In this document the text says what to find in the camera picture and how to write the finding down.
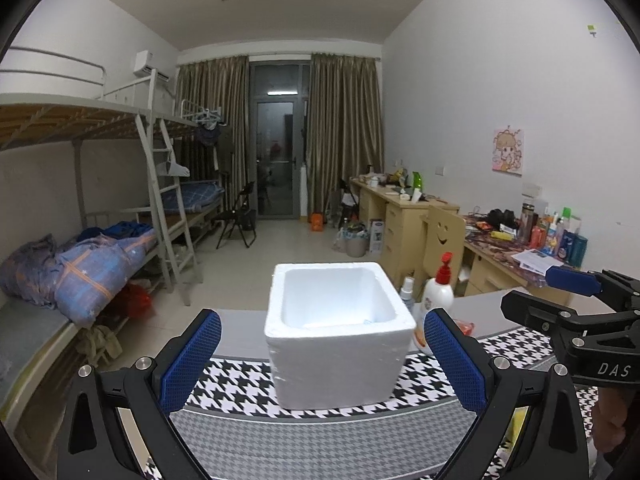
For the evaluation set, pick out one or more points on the metal bunk bed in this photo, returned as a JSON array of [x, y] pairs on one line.
[[75, 120]]

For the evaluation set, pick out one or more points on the blue orange quilt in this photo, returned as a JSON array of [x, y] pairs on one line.
[[85, 270]]

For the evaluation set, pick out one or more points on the black folding chair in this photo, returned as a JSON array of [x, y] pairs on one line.
[[240, 220]]

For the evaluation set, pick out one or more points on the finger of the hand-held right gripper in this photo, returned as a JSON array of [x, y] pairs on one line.
[[535, 310], [572, 280]]

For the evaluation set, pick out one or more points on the printed paper sheets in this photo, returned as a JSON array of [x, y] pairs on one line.
[[537, 260]]

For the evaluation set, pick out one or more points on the yellowish cloth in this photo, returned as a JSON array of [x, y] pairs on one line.
[[100, 345]]

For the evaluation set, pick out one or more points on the teal can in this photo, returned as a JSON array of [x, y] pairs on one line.
[[581, 250]]

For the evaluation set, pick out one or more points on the green wall hook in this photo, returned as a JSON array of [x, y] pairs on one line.
[[592, 29]]

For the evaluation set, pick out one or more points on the light wooden desk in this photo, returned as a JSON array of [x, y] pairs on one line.
[[395, 225]]

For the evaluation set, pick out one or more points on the white pump lotion bottle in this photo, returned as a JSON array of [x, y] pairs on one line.
[[442, 300]]

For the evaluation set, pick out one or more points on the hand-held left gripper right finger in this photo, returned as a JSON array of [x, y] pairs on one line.
[[455, 360]]

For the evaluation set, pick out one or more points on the white blue carton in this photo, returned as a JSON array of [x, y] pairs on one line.
[[376, 235]]

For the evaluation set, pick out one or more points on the white bed ladder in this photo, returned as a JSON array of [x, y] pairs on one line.
[[152, 170]]

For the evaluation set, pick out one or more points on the houndstooth tablecloth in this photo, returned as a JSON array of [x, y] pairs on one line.
[[325, 440]]

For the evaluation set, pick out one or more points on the black headphones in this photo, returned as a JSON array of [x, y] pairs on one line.
[[502, 217]]

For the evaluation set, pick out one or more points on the blue lotion bottle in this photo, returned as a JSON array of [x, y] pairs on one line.
[[566, 246]]

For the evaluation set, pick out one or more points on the yellow tube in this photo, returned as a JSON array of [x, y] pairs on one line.
[[503, 234]]

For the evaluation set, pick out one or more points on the white foam box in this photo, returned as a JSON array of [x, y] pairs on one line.
[[340, 365]]

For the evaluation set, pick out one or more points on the orange container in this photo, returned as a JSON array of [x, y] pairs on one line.
[[317, 222]]

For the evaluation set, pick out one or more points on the red snack packet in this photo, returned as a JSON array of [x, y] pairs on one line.
[[466, 328]]

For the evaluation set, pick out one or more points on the blue spray bottle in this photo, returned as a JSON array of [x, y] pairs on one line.
[[407, 292]]

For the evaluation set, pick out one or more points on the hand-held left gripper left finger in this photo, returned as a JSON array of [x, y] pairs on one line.
[[192, 360]]

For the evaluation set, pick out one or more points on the white bottle green cap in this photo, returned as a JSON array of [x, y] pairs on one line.
[[565, 219]]

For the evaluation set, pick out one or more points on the steel thermos flask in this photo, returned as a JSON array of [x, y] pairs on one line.
[[525, 222]]

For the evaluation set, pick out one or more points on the dark hanging clothes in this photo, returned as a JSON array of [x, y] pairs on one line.
[[209, 136]]

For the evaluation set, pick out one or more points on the red bottle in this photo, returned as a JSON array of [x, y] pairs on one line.
[[538, 237]]

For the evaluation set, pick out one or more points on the wooden smiley face chair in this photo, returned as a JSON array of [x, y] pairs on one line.
[[442, 232]]

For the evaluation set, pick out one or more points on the person's right hand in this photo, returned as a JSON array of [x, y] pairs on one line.
[[610, 425]]

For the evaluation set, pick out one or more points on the white air conditioner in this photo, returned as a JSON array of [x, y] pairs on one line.
[[145, 62]]

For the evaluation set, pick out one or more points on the glass balcony door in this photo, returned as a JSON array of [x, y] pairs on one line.
[[275, 160]]

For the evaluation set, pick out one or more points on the blue bedding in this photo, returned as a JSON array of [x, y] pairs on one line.
[[192, 195]]

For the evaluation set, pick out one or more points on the brown curtain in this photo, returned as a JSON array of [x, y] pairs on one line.
[[210, 110], [345, 125]]

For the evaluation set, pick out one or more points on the white double wall socket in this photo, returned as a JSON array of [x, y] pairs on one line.
[[532, 190]]

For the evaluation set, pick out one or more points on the green plastic bottle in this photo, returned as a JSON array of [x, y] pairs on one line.
[[416, 181]]

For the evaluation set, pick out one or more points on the cartoon wall poster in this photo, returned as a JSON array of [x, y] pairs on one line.
[[507, 152]]

